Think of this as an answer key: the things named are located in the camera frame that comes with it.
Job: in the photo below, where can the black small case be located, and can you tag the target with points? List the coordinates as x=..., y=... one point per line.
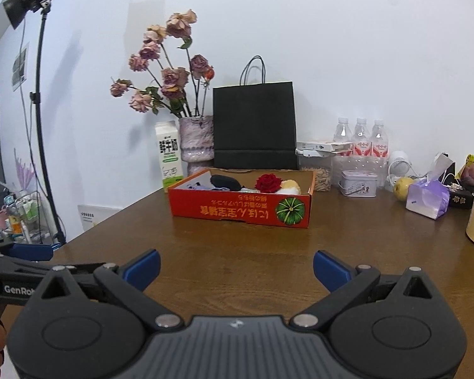
x=460, y=198

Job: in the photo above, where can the white green milk carton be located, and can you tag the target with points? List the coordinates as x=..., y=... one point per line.
x=169, y=154

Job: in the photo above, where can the lavender tin box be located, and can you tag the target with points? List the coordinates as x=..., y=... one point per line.
x=357, y=185

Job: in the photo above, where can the wall poster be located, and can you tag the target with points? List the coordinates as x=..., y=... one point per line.
x=19, y=69

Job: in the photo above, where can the white flat carton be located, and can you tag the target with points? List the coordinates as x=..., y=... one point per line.
x=316, y=147

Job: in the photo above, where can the purple tissue pack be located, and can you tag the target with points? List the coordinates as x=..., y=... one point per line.
x=426, y=201

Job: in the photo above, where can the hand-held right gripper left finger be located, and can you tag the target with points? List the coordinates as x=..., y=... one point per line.
x=146, y=270

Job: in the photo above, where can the red rose flower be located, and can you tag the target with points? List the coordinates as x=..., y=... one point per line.
x=268, y=182

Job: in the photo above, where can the dried rose bouquet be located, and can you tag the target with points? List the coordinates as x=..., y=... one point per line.
x=177, y=79

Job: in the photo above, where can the purple textured vase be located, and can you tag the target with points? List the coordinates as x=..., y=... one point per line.
x=197, y=142

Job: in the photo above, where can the black light stand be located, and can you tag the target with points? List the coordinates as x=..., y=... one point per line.
x=34, y=98

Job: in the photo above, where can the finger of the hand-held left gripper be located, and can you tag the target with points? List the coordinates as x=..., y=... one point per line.
x=31, y=252
x=19, y=270

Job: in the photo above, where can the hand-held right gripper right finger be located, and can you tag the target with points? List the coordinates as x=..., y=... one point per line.
x=328, y=270

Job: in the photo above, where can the white round gadget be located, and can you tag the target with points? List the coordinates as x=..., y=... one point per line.
x=401, y=162

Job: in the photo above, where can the orange cardboard box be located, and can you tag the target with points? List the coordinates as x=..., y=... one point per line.
x=221, y=209

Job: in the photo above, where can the yellow-green pear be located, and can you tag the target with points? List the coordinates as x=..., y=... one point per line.
x=403, y=189

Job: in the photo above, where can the white booklet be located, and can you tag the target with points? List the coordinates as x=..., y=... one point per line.
x=98, y=217

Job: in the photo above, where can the clear seed container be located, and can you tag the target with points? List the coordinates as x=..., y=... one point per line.
x=322, y=177

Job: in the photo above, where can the black paper bag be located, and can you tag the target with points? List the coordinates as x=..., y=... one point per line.
x=256, y=126

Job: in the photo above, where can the purple plant decoration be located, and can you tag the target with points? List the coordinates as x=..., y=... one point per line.
x=23, y=173

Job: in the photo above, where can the navy blue pouch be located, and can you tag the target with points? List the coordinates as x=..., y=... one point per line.
x=225, y=182

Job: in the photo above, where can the colourful plush toy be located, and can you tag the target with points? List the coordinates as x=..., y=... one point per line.
x=472, y=171

